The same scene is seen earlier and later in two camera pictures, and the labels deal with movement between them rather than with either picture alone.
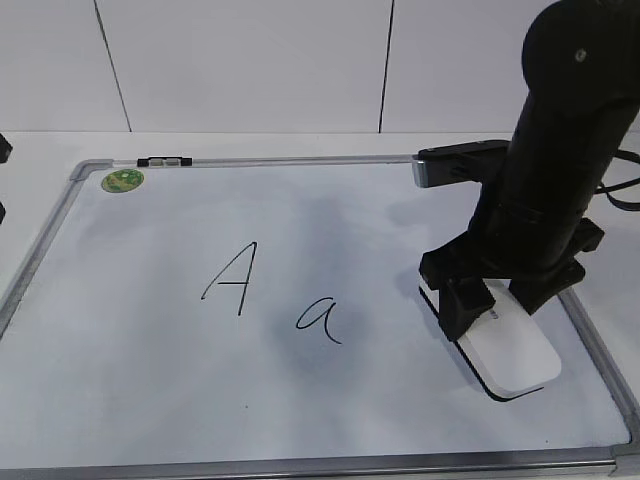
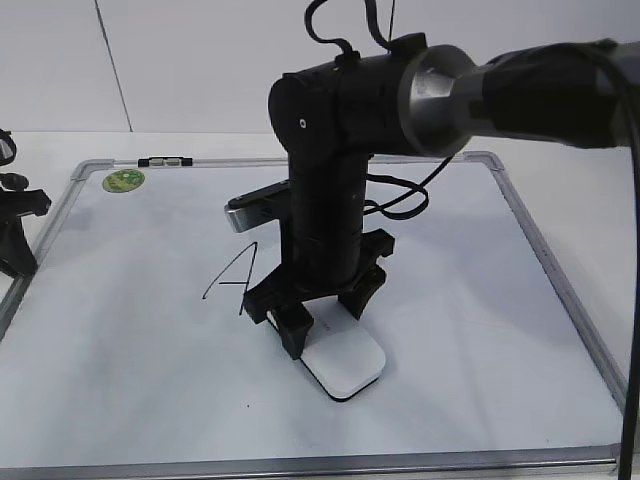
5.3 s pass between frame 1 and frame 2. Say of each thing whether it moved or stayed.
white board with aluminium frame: stayed
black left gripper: moved
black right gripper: moved
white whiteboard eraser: moved
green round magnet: stayed
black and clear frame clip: stayed
